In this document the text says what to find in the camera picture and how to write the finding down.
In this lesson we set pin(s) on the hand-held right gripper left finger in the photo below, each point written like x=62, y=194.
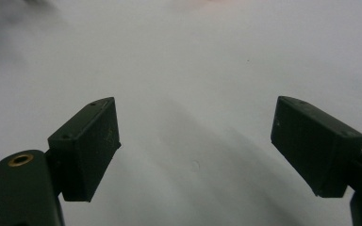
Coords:
x=88, y=150

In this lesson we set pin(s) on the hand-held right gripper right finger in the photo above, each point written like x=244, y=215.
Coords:
x=311, y=144

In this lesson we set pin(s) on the white paper sheet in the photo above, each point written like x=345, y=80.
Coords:
x=194, y=62

